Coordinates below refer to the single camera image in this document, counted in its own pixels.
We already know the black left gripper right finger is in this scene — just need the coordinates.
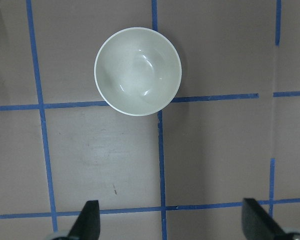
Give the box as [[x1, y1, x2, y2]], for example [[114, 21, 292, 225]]
[[242, 198, 290, 240]]

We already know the white ceramic bowl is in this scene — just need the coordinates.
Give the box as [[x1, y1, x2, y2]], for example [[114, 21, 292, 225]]
[[94, 27, 182, 117]]

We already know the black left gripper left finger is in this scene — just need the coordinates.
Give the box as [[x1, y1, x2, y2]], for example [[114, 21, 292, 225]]
[[66, 200, 101, 240]]

